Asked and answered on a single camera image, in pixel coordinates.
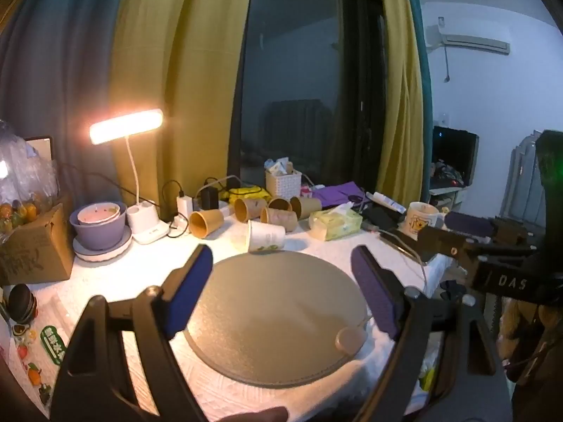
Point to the white cabinet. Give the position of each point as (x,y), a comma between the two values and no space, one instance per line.
(448,198)

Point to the purple cloth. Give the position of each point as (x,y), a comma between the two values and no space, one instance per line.
(336,194)

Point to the black charger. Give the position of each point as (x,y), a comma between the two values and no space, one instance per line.
(210,198)

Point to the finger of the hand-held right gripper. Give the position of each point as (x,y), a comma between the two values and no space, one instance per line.
(468,224)
(440,241)

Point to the yellow bag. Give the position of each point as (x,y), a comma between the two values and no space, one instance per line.
(248,193)

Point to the small beige round cap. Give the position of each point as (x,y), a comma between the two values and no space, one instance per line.
(350,339)

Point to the person's jacket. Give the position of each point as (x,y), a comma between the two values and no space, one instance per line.
(534,351)

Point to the white charger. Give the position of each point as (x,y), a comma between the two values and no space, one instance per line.
(184,205)

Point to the black monitor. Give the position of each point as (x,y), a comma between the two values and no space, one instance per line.
(455,154)

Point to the white desk lamp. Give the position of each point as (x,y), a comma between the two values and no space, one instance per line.
(145,224)

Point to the clear plastic bag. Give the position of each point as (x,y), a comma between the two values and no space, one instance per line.
(26,176)

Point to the white woven basket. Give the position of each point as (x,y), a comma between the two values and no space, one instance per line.
(283,184)

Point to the cardboard box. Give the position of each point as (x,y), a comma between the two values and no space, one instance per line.
(35,252)

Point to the yellow curtain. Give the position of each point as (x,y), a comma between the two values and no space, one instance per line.
(404,96)
(176,74)

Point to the round grey mat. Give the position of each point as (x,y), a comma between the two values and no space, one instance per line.
(277,316)

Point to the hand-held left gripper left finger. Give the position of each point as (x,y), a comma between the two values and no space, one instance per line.
(189,292)

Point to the dark framed screen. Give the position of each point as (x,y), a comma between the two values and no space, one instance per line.
(39,147)

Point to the dark window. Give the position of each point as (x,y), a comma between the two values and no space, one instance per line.
(308,74)

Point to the grey curtain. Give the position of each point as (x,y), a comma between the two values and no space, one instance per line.
(57,74)

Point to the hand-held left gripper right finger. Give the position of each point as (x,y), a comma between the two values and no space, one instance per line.
(374,292)

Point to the fruit printed plastic sheet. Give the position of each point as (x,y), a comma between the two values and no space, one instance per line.
(48,345)

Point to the brown paper cup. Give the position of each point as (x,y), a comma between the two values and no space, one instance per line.
(206,223)
(279,219)
(306,207)
(248,209)
(280,204)

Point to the black bowl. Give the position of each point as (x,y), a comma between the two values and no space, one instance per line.
(22,304)

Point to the white mug with yellow print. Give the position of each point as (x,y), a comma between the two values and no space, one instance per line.
(420,220)

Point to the white tube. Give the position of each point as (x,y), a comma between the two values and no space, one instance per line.
(387,202)

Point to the white air conditioner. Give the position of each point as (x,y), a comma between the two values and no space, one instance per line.
(473,37)

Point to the white tablecloth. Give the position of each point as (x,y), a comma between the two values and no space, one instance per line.
(123,272)

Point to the pink bowl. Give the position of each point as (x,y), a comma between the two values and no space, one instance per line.
(96,214)

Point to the purple bowl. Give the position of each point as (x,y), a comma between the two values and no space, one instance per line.
(99,235)

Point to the white plate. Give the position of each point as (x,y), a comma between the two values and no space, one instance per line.
(105,256)

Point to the white paper cup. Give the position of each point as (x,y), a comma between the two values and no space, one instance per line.
(266,237)

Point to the green tissue pack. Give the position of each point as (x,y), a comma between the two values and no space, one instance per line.
(336,224)

